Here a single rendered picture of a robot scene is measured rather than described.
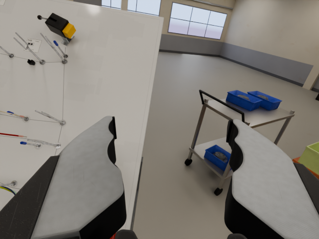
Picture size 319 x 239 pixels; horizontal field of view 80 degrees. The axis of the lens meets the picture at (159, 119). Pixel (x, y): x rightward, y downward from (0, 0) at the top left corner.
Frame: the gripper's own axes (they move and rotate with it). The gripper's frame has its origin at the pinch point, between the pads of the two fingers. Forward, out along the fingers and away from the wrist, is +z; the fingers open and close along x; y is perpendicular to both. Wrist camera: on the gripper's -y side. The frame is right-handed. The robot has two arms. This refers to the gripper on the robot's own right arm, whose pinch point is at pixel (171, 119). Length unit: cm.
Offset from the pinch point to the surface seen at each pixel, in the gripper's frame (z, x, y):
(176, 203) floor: 123, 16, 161
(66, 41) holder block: 59, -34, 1
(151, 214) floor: 107, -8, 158
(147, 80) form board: 53, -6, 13
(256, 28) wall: 1083, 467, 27
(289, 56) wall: 881, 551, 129
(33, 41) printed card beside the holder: 59, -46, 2
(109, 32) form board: 64, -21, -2
